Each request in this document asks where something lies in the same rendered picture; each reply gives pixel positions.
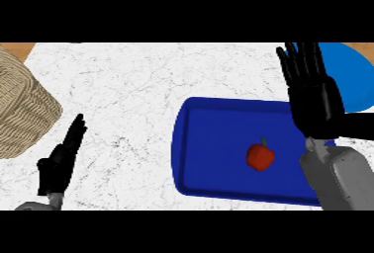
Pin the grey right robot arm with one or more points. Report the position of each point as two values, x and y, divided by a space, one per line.
339 178

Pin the blue plate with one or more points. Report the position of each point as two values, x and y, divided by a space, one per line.
348 79

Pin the red bell pepper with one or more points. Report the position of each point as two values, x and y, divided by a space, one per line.
259 158

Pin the tan wicker basket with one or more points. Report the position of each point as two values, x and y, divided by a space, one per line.
23 112

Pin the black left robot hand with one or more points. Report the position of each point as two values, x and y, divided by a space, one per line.
63 158

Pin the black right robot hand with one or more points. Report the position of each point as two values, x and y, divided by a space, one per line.
314 99

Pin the dark blue tray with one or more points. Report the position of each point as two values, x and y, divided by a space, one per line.
224 148

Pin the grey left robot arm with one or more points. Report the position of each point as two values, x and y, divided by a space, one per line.
45 202

